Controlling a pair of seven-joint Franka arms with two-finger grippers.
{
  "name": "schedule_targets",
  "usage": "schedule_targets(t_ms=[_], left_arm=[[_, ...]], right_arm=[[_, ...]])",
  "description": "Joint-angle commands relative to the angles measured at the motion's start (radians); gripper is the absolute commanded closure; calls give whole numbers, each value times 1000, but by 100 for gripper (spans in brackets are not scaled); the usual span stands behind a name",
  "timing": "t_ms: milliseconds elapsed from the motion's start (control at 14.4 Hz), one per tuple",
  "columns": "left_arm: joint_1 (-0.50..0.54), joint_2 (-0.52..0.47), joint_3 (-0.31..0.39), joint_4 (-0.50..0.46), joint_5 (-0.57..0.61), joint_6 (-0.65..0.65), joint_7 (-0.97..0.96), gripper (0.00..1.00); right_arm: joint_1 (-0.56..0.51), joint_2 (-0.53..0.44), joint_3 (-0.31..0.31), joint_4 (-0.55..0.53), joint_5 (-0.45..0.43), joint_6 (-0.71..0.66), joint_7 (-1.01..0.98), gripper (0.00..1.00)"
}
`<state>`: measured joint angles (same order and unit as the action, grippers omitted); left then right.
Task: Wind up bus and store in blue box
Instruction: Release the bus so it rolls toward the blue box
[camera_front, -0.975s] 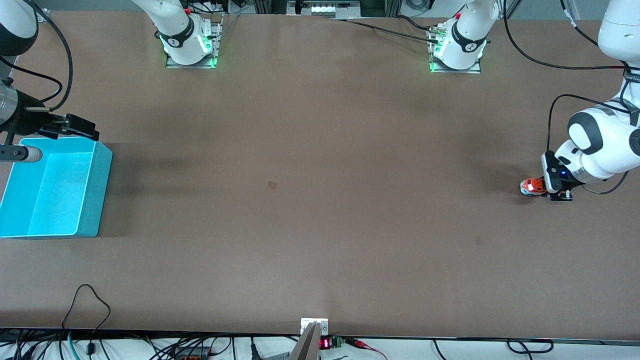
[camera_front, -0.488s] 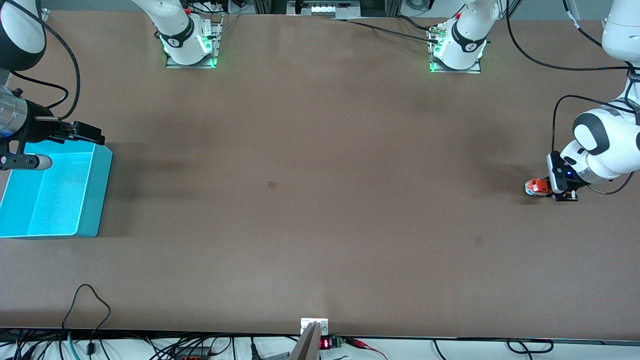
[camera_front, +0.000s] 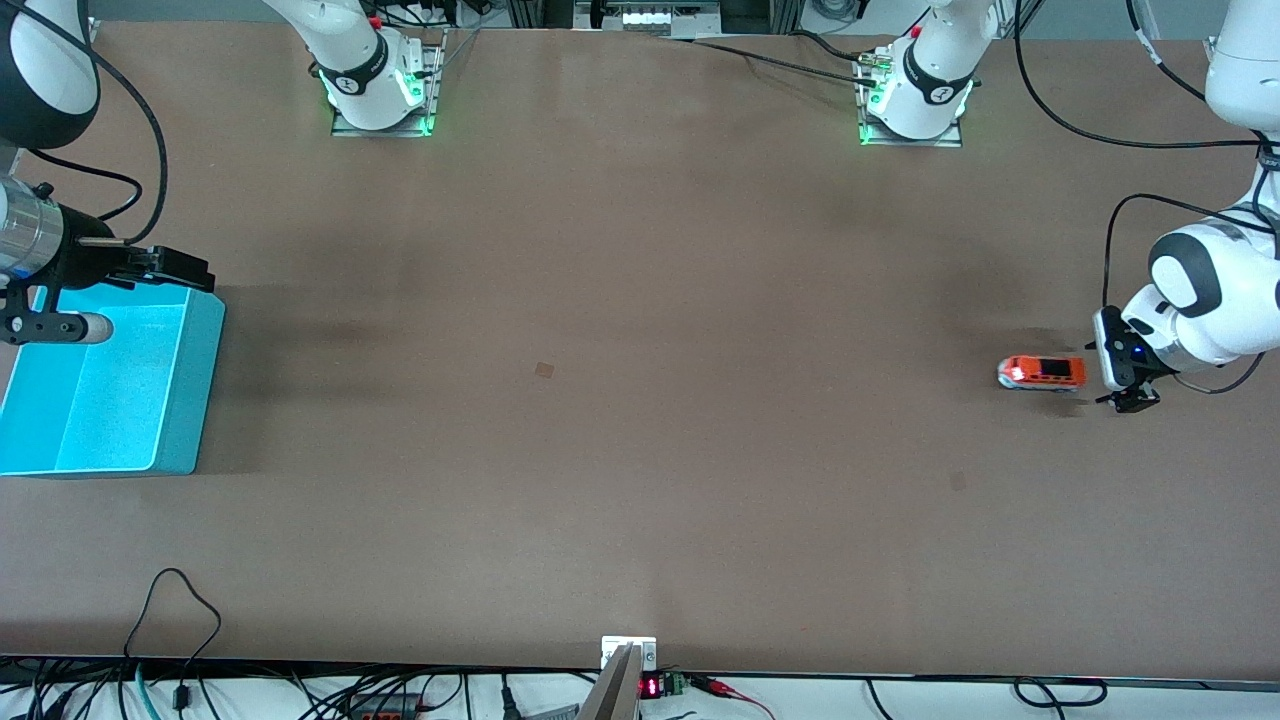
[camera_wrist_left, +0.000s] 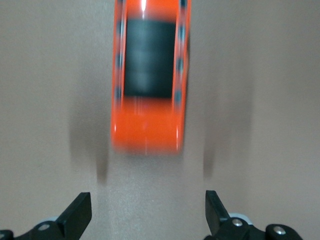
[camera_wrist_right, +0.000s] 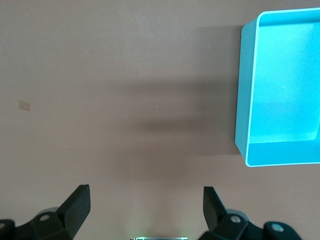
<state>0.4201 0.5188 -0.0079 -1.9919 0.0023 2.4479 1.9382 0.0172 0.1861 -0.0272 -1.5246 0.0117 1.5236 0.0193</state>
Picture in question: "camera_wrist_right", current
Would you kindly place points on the blue plastic box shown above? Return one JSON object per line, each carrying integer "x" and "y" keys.
{"x": 282, "y": 82}

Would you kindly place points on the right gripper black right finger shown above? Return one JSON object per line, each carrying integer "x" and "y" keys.
{"x": 220, "y": 225}

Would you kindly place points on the small brown tape mark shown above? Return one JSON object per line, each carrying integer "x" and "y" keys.
{"x": 25, "y": 105}

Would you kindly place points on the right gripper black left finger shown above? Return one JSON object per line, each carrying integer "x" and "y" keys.
{"x": 65, "y": 220}

